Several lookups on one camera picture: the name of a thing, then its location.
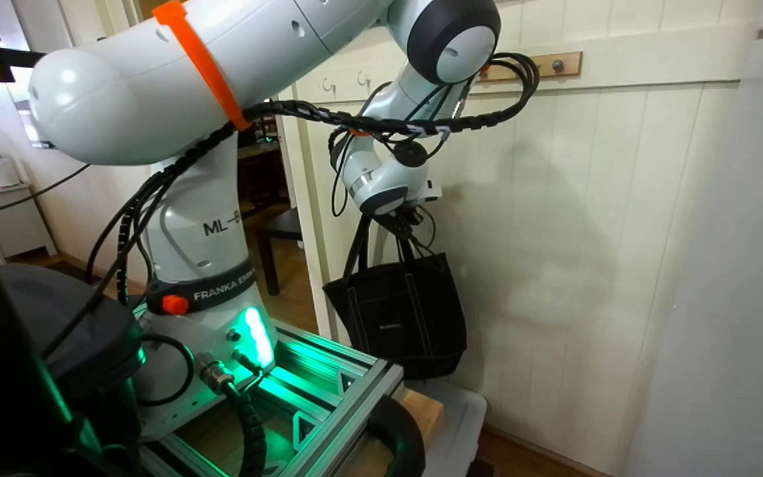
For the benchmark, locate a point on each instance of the black padded chair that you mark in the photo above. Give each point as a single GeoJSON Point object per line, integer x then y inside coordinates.
{"type": "Point", "coordinates": [26, 352]}

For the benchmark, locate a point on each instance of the black clamp bar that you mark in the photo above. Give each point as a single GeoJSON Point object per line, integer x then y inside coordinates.
{"type": "Point", "coordinates": [0, 55]}

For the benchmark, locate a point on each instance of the black tote bag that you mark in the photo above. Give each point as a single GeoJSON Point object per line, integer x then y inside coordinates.
{"type": "Point", "coordinates": [398, 307]}

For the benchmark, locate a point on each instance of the orange round button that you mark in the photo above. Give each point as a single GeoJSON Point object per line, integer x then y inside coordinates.
{"type": "Point", "coordinates": [173, 304]}

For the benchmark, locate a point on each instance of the dark wooden stool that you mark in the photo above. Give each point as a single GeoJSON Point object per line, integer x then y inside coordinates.
{"type": "Point", "coordinates": [279, 229]}

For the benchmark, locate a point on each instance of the light wooden board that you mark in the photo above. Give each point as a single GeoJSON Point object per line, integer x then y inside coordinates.
{"type": "Point", "coordinates": [423, 412]}

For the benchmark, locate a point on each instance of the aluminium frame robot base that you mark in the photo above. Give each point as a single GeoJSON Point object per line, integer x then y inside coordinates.
{"type": "Point", "coordinates": [328, 388]}

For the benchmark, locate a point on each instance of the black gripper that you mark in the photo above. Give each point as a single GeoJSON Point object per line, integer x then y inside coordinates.
{"type": "Point", "coordinates": [409, 212]}

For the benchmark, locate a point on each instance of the white refrigerator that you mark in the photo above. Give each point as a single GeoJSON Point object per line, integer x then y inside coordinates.
{"type": "Point", "coordinates": [735, 265]}

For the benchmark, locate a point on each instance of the white wall hook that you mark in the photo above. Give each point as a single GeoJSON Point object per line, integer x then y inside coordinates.
{"type": "Point", "coordinates": [328, 84]}
{"type": "Point", "coordinates": [366, 79]}

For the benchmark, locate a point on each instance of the wooden hook rack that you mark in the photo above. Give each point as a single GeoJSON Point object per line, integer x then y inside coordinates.
{"type": "Point", "coordinates": [540, 66]}

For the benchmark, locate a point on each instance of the white drawer cabinet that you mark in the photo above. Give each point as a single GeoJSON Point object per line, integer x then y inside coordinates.
{"type": "Point", "coordinates": [10, 221]}

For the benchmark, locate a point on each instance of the white plastic bin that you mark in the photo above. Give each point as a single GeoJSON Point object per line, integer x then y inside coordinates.
{"type": "Point", "coordinates": [455, 424]}

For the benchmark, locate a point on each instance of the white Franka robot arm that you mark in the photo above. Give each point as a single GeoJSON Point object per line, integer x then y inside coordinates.
{"type": "Point", "coordinates": [133, 87]}

